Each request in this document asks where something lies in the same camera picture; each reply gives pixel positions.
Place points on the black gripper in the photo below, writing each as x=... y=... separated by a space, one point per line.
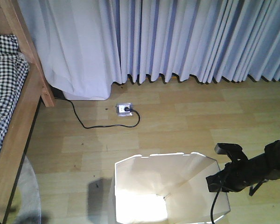
x=237 y=176

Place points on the white plastic trash bin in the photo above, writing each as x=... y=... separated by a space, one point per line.
x=165 y=189

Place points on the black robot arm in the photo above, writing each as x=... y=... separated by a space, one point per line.
x=268 y=165

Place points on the floor power outlet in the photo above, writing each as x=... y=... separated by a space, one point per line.
x=124 y=109

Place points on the grey pleated curtain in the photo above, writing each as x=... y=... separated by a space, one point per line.
x=209 y=39

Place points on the round grey rug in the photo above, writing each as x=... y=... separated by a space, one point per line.
x=26 y=204

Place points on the white curtain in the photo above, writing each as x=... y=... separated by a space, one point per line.
x=76 y=43

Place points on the black white checkered bedding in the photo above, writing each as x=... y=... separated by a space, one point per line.
x=14 y=69

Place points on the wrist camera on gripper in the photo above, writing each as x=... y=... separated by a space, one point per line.
x=233 y=151

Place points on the wooden bed frame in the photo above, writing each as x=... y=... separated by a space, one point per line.
x=35 y=88

